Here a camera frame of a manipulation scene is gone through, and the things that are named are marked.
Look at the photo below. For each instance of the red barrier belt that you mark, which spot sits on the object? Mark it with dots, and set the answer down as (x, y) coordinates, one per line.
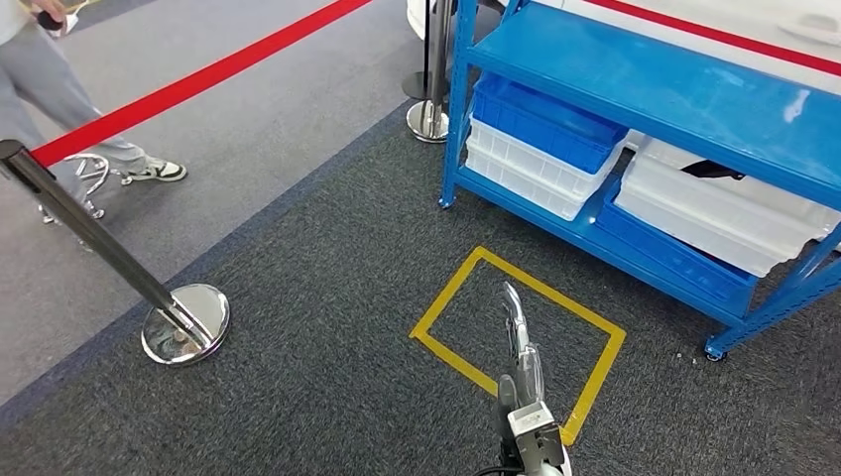
(197, 82)

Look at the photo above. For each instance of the chrome stool base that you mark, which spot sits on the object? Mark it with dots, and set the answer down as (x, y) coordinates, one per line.
(89, 180)

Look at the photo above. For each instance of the person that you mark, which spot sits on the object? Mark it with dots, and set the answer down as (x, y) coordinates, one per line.
(39, 79)

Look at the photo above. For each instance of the white car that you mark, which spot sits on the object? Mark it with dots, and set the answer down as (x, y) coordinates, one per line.
(690, 46)

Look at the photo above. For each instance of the large blue metal shelf rack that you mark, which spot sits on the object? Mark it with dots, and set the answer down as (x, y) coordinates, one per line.
(624, 85)

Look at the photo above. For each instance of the chrome stanchion post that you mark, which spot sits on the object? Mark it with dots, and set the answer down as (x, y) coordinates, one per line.
(85, 226)

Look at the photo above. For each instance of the thin black stanchion post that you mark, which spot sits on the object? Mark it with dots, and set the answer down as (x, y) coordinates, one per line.
(415, 87)

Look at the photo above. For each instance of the black handheld device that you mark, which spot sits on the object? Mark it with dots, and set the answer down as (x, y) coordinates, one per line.
(49, 21)

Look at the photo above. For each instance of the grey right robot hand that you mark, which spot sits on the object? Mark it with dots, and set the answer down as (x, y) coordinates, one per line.
(529, 374)

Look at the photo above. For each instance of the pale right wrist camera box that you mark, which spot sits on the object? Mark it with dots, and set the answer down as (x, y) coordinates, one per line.
(535, 433)

